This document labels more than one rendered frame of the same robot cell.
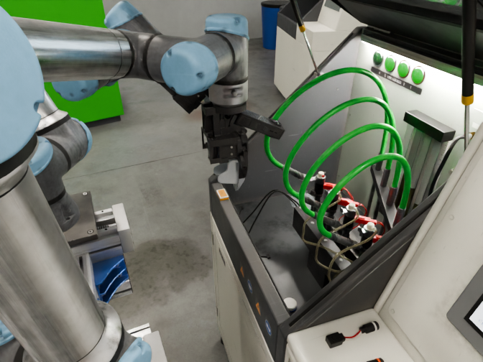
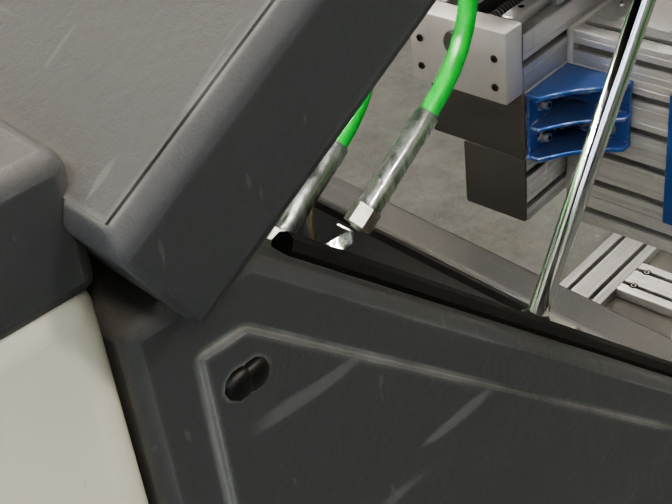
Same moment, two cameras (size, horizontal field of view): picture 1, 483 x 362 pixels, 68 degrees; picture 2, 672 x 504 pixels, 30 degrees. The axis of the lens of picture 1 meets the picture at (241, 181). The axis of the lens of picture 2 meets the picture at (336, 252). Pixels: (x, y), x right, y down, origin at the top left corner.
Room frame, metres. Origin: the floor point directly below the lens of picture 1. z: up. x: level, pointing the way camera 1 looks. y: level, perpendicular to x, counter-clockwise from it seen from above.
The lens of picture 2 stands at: (1.53, -0.45, 1.62)
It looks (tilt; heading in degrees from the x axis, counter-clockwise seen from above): 36 degrees down; 159
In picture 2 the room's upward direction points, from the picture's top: 7 degrees counter-clockwise
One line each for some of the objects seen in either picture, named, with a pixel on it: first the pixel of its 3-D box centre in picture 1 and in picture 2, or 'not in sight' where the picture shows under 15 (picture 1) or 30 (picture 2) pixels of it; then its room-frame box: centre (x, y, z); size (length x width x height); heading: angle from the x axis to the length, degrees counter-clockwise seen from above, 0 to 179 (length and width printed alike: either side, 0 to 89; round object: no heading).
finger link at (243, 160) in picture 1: (240, 159); not in sight; (0.66, 0.00, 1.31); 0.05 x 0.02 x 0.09; 18
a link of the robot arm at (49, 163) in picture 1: (34, 168); not in sight; (0.79, 0.53, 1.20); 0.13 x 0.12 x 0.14; 170
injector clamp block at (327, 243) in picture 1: (331, 256); not in sight; (0.77, -0.27, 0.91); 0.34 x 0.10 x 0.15; 19
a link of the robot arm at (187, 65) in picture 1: (189, 62); not in sight; (0.59, 0.08, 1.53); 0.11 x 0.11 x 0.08; 65
